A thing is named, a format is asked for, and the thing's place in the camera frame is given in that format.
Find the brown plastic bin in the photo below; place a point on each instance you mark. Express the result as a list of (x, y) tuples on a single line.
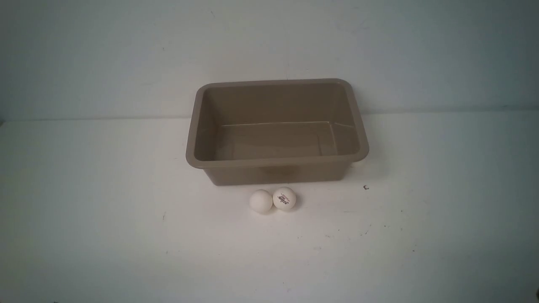
[(276, 131)]

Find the white table-tennis ball blue logo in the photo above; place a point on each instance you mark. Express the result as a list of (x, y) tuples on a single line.
[(284, 198)]

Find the plain white table-tennis ball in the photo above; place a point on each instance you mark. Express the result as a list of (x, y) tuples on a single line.
[(261, 201)]

